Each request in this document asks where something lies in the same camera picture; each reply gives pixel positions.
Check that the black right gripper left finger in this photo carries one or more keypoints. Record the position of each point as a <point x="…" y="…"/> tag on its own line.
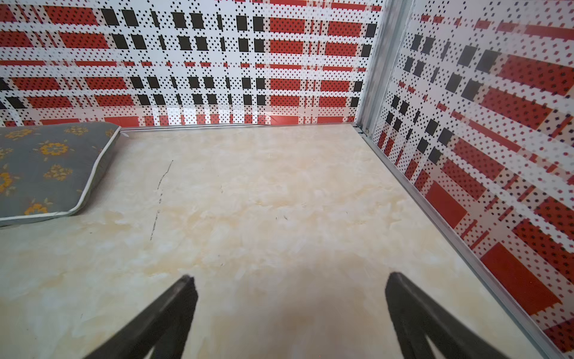
<point x="160" y="330"/>

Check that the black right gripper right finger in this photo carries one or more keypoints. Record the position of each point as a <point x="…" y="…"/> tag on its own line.
<point x="420" y="322"/>

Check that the grey floral cushion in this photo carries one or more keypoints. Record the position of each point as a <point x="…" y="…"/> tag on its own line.
<point x="51" y="171"/>

